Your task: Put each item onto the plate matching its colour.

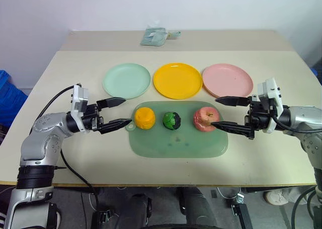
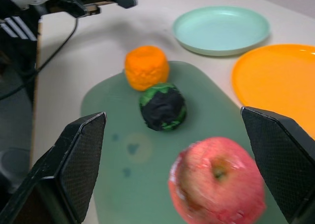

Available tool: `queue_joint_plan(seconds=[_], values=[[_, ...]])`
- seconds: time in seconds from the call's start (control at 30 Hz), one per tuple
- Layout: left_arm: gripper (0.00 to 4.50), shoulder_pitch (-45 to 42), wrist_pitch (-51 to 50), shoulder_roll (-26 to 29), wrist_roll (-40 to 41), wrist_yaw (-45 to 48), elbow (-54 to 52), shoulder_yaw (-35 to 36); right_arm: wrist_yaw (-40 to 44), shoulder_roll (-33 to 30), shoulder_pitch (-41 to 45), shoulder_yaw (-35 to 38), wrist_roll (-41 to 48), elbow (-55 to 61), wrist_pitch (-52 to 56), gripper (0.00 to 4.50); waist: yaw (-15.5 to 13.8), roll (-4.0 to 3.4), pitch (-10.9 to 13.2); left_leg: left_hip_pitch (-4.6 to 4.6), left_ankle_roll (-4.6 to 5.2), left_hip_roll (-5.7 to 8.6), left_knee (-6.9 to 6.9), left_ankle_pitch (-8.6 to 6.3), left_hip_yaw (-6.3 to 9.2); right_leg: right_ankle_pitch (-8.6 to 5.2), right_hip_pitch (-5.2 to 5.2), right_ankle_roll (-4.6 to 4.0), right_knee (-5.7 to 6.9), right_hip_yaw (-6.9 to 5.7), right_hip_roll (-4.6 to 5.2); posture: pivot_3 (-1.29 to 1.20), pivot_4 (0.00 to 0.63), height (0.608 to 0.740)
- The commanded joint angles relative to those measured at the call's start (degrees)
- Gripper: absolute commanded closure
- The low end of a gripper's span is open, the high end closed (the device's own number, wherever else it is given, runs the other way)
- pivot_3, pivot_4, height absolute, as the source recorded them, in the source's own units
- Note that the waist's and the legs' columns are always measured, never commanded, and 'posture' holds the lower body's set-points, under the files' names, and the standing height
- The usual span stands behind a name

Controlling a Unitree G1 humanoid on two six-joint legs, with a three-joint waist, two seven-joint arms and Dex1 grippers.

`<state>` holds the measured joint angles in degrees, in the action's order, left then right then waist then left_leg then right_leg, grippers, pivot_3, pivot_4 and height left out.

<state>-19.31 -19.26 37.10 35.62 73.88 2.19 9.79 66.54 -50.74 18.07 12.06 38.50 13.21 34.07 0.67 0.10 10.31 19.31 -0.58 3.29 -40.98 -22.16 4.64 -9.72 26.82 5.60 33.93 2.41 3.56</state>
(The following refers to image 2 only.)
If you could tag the orange toy fruit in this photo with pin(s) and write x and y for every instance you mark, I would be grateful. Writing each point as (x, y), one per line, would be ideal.
(146, 66)

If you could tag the orange plate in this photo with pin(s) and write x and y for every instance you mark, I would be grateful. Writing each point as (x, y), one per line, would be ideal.
(275, 78)

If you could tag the dark green watermelon toy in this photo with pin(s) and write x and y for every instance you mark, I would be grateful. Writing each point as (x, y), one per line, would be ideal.
(163, 108)

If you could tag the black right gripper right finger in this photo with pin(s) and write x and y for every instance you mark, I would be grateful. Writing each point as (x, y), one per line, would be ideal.
(283, 160)

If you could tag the red apple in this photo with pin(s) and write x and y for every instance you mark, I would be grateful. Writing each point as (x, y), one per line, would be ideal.
(216, 182)

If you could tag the dark green rubber mat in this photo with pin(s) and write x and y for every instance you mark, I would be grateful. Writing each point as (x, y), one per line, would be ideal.
(123, 105)

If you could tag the mint green plate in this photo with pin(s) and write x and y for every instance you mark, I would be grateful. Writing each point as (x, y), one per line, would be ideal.
(221, 29)

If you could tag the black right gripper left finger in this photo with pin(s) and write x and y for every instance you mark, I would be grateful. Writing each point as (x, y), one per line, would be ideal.
(66, 165)

